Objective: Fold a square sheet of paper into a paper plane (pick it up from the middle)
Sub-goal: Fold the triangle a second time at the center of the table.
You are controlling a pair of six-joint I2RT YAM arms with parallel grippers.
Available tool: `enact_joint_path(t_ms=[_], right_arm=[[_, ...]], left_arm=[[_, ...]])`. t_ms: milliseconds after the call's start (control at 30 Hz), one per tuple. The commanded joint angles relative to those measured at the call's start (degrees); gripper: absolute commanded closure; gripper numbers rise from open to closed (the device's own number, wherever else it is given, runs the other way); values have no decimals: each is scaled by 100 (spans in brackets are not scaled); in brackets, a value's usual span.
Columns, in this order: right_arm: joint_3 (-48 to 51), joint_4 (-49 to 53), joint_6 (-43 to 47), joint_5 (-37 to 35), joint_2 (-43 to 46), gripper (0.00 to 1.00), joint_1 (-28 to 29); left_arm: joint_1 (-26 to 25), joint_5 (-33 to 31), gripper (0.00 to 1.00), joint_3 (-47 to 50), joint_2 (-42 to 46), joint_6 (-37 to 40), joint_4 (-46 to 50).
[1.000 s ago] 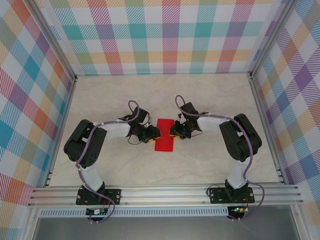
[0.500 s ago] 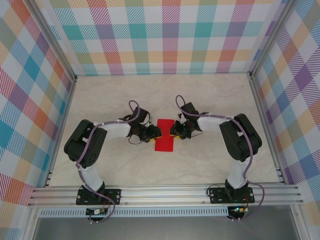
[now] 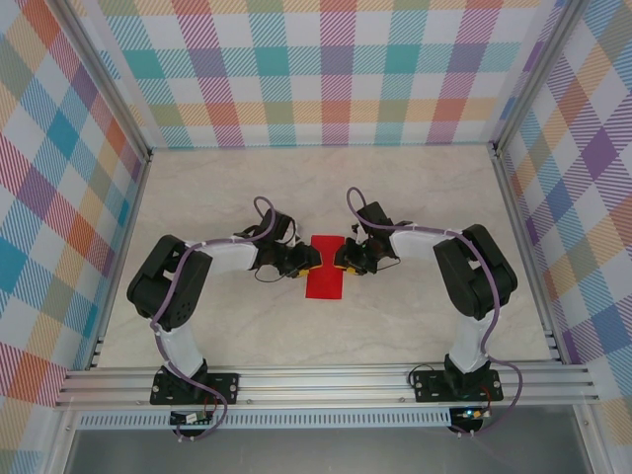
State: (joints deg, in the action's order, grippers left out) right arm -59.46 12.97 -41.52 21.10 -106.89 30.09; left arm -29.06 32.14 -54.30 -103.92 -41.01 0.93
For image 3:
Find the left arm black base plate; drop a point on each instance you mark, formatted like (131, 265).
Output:
(224, 387)

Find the aluminium frame post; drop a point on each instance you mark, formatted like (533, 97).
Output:
(538, 74)
(106, 79)

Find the aluminium mounting rail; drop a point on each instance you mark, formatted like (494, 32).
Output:
(326, 385)

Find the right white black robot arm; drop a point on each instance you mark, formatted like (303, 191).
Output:
(419, 244)

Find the grey metal panel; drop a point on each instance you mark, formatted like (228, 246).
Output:
(321, 451)

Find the red paper sheet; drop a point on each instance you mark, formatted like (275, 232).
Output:
(323, 289)

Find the aluminium side rail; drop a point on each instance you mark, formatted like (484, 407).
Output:
(132, 217)
(524, 247)

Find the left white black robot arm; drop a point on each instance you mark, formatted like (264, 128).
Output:
(227, 254)

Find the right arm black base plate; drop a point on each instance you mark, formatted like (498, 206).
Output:
(429, 385)

